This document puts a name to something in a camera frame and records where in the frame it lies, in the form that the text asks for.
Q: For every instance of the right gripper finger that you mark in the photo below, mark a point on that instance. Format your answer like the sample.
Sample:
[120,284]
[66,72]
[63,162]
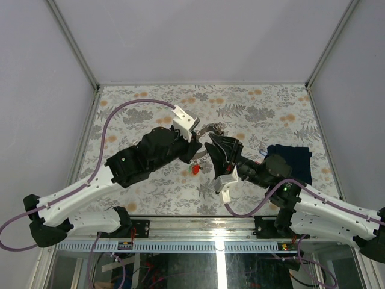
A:
[223,142]
[218,158]

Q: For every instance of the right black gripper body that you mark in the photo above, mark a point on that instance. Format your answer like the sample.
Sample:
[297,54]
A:
[236,157]

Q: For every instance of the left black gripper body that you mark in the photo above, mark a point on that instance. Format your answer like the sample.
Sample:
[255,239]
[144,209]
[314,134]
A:
[186,148]

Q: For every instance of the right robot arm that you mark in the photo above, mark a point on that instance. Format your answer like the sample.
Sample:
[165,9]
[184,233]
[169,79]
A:
[304,210]

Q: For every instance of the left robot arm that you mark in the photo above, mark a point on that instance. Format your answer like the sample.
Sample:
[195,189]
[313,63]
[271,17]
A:
[58,216]

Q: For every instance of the key with blue tag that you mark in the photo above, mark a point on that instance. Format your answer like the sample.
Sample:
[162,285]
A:
[263,152]

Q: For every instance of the floral table mat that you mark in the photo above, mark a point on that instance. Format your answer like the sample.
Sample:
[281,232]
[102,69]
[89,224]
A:
[257,115]

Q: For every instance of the dark blue cloth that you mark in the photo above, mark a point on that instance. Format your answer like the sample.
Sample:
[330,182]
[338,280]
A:
[298,158]

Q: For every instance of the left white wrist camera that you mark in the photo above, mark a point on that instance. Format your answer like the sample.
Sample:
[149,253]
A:
[185,122]

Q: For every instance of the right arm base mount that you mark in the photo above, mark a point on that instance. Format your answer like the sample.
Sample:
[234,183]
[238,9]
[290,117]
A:
[273,228]

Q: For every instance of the aluminium front rail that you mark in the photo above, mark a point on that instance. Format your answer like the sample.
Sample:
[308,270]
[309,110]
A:
[183,227]

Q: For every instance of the slotted cable duct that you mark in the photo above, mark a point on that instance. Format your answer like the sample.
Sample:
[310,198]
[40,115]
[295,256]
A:
[174,246]

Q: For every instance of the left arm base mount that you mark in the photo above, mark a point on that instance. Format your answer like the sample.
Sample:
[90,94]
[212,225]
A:
[137,229]

